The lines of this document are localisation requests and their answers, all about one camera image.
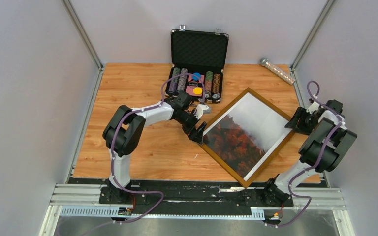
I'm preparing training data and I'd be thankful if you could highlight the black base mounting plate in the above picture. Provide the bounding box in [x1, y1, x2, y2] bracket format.
[68, 177, 307, 217]

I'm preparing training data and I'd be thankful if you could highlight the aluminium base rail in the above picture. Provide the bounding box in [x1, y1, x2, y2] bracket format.
[40, 181, 355, 236]

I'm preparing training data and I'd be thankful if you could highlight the yellow round chip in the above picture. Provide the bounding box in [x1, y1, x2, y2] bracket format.
[193, 87, 203, 95]

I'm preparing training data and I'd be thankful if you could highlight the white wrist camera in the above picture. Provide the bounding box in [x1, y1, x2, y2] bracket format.
[195, 104, 212, 119]
[306, 101, 321, 115]

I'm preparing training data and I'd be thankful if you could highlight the red forest photo print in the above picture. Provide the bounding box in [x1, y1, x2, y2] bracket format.
[202, 92, 292, 182]

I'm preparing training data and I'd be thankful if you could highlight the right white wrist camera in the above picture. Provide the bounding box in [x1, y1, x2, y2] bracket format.
[306, 101, 321, 115]

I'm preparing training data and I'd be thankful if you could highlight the black poker chip case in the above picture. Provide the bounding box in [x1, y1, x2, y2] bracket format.
[165, 25, 229, 104]

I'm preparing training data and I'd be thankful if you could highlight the silver glitter tube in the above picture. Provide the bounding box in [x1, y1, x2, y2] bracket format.
[259, 58, 296, 85]

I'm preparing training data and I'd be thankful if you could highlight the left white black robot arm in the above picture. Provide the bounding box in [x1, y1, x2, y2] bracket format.
[102, 92, 211, 203]

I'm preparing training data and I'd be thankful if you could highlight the blue round chip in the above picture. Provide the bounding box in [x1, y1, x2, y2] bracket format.
[192, 73, 201, 81]

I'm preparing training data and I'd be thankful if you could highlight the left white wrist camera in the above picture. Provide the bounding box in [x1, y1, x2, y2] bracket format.
[195, 104, 212, 119]

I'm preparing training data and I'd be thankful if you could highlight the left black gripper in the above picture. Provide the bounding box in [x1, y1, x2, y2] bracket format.
[175, 110, 207, 145]

